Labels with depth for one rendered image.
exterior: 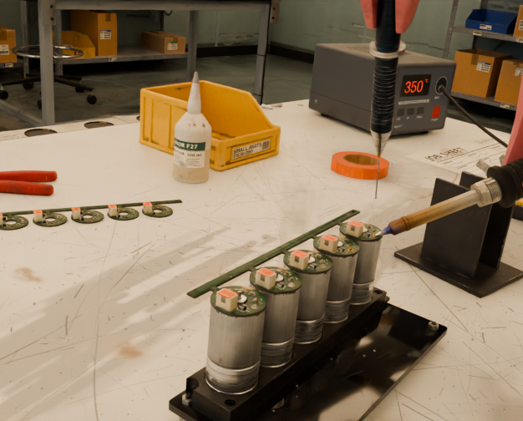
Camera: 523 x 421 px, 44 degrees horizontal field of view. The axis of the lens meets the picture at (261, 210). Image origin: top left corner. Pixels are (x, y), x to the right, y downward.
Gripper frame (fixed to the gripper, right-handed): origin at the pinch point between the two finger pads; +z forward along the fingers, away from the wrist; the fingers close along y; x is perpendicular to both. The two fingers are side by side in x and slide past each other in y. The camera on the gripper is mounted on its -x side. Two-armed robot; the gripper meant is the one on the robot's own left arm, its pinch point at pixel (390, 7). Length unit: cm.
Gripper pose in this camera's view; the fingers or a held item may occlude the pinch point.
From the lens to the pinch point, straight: 30.0
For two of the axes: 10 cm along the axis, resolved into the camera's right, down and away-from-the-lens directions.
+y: -9.0, -2.4, 3.5
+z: 0.3, 7.8, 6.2
